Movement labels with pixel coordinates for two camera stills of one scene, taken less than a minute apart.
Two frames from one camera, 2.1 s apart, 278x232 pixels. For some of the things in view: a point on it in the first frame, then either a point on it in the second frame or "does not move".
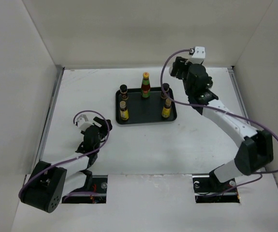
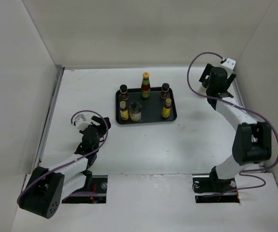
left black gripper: [103, 123] does not move
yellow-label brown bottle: [124, 112] does not move
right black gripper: [180, 64] to [206, 72]
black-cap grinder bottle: [170, 69] to [135, 111]
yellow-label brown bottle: [167, 109] does not move
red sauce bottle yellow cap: [145, 90] does not move
